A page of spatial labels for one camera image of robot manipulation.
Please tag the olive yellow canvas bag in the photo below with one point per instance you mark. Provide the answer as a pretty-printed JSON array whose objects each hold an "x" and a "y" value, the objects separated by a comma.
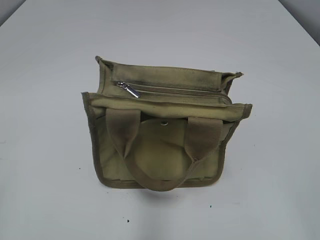
[{"x": 174, "y": 136}]

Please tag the silver zipper pull tab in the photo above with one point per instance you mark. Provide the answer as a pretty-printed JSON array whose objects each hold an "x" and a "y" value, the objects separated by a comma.
[{"x": 129, "y": 89}]

